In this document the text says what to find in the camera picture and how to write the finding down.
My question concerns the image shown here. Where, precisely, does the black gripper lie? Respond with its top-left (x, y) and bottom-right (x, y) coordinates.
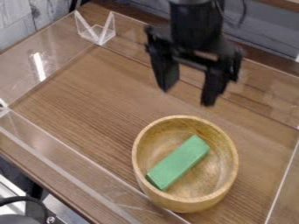
top-left (145, 0), bottom-right (243, 107)

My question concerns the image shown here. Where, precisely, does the green rectangular block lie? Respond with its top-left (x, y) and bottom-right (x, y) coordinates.
top-left (145, 135), bottom-right (211, 192)

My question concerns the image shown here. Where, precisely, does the brown wooden bowl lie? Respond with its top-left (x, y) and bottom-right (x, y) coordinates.
top-left (133, 115), bottom-right (239, 213)

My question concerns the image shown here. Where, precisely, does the clear acrylic corner bracket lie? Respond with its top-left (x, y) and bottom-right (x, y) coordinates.
top-left (74, 11), bottom-right (117, 46)

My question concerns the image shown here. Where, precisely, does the clear acrylic tray wall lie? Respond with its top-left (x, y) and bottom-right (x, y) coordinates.
top-left (0, 104), bottom-right (191, 224)

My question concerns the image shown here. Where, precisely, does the black metal table bracket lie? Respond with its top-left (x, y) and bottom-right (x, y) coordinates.
top-left (24, 197), bottom-right (66, 224)

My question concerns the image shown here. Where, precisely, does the black cable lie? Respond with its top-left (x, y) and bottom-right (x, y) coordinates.
top-left (0, 195), bottom-right (51, 224)

